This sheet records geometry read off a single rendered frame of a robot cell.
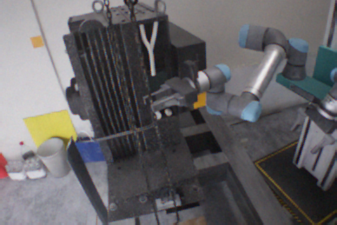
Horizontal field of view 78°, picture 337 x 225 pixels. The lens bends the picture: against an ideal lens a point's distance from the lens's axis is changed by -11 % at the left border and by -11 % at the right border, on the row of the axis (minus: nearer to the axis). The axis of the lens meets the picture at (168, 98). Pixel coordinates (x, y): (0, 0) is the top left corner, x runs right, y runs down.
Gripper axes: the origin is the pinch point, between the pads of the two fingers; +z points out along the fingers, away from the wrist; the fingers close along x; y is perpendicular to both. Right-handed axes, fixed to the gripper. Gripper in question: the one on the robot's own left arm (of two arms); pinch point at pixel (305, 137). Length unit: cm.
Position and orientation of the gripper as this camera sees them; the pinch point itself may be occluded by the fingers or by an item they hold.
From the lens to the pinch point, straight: 106.6
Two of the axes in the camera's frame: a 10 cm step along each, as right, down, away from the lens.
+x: 2.6, 6.0, -7.6
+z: -3.2, 8.0, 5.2
